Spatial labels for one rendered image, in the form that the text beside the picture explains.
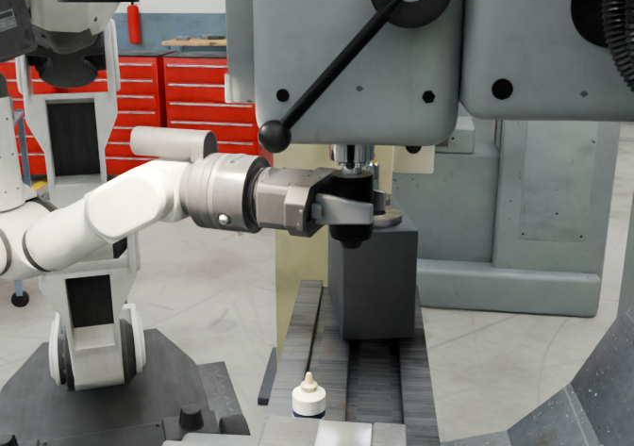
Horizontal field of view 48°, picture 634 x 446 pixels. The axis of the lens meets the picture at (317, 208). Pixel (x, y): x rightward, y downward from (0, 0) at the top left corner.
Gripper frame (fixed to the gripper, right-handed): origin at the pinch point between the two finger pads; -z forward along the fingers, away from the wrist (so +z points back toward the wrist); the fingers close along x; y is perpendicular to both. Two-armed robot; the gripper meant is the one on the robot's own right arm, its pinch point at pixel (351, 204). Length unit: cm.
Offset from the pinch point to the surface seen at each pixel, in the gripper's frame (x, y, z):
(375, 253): 32.1, 17.5, 5.6
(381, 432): -8.6, 21.5, -6.2
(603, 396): 15.2, 26.4, -28.6
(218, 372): 93, 83, 67
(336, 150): -2.1, -6.3, 1.1
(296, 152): 160, 32, 68
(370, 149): -0.9, -6.4, -2.1
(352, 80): -9.6, -14.4, -2.7
